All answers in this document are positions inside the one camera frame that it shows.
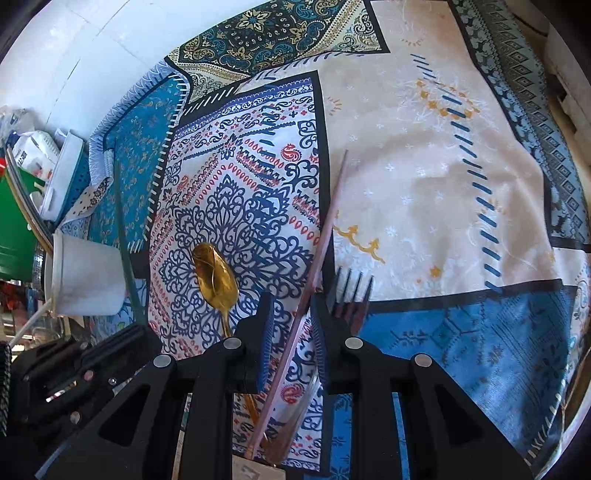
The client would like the pink chopstick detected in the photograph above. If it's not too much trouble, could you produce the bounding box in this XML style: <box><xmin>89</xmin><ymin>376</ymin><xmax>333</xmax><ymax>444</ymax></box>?
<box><xmin>245</xmin><ymin>149</ymin><xmax>349</xmax><ymax>460</ymax></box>

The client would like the white ceramic utensil cup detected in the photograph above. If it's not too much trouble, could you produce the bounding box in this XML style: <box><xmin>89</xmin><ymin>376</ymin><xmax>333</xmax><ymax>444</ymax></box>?
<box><xmin>50</xmin><ymin>231</ymin><xmax>126</xmax><ymax>317</ymax></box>

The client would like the gold spoon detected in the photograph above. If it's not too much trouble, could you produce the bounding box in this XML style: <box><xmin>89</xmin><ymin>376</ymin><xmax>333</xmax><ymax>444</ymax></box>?
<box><xmin>191</xmin><ymin>243</ymin><xmax>274</xmax><ymax>426</ymax></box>

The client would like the dark metal fork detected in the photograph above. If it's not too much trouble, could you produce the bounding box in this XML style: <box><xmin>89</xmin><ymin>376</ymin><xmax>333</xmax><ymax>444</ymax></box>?
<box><xmin>264</xmin><ymin>268</ymin><xmax>374</xmax><ymax>466</ymax></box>

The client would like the green chopstick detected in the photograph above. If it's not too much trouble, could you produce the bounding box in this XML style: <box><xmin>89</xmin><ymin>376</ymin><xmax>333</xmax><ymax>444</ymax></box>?
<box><xmin>113</xmin><ymin>163</ymin><xmax>148</xmax><ymax>327</ymax></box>

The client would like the green metal box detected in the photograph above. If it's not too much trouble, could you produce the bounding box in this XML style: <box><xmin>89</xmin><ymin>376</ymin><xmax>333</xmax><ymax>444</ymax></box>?
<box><xmin>0</xmin><ymin>175</ymin><xmax>37</xmax><ymax>282</ymax></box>

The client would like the white plastic food bag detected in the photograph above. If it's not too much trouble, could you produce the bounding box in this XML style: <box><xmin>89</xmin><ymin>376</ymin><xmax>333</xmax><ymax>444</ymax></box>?
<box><xmin>7</xmin><ymin>130</ymin><xmax>60</xmax><ymax>181</ymax></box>

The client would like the patterned patchwork table mat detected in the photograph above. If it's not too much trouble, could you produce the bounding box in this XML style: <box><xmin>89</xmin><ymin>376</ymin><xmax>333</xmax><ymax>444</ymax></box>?
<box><xmin>61</xmin><ymin>1</ymin><xmax>590</xmax><ymax>477</ymax></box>

